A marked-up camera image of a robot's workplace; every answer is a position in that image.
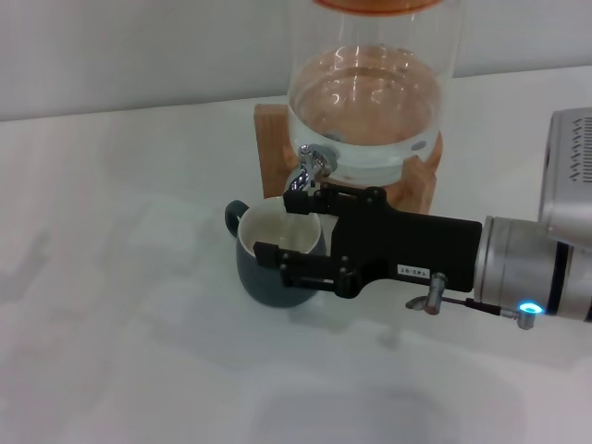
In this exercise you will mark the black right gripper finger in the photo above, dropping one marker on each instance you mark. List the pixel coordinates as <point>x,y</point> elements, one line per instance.
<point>305,273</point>
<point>324,201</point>

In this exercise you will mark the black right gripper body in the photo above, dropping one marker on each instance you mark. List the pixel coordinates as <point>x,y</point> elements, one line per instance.
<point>407,245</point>

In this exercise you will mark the chrome dispenser faucet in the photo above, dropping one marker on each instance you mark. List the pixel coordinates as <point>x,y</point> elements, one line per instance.
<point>310,166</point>

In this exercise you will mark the black ceramic cup white inside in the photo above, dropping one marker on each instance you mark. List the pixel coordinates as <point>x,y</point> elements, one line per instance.
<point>263,287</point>

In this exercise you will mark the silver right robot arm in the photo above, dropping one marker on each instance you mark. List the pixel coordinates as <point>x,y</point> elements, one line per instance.
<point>532,268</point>

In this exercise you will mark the wooden dispenser stand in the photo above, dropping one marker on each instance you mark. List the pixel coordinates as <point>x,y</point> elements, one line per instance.
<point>273,157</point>

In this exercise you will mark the glass water dispenser jar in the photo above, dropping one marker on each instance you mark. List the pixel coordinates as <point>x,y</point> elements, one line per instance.
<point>370,92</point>

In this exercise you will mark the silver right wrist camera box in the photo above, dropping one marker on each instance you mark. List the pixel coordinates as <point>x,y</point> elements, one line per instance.
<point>571,171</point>

